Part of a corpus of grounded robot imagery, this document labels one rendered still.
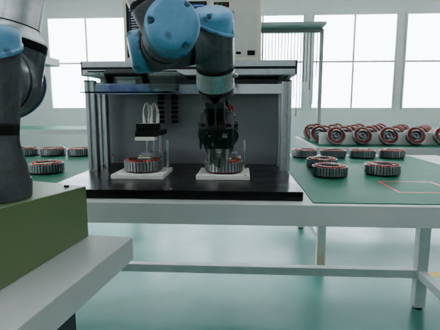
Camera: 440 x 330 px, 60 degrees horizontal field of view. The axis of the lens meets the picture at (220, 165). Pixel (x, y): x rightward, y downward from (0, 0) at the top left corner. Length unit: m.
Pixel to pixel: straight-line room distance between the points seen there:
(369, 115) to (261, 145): 6.59
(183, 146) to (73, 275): 0.91
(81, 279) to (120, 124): 0.95
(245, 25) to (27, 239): 0.93
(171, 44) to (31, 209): 0.29
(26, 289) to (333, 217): 0.64
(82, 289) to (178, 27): 0.37
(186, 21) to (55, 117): 7.89
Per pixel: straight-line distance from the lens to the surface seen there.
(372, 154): 1.80
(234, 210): 0.89
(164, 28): 0.54
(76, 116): 8.21
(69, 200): 0.64
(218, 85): 0.74
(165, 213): 0.91
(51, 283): 0.54
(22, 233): 0.56
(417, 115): 8.22
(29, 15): 0.71
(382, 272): 2.06
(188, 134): 1.38
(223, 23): 0.70
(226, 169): 1.07
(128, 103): 1.42
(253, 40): 1.26
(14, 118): 0.57
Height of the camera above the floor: 0.96
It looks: 8 degrees down
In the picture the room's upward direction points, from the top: straight up
